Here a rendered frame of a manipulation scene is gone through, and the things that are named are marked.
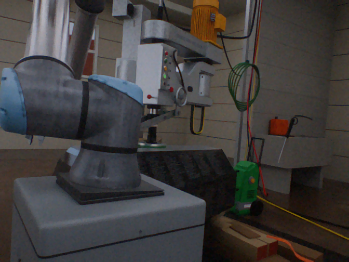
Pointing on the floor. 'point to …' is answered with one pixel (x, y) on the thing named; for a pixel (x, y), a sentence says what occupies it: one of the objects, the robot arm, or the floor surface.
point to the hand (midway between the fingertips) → (36, 143)
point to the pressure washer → (247, 186)
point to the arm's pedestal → (104, 225)
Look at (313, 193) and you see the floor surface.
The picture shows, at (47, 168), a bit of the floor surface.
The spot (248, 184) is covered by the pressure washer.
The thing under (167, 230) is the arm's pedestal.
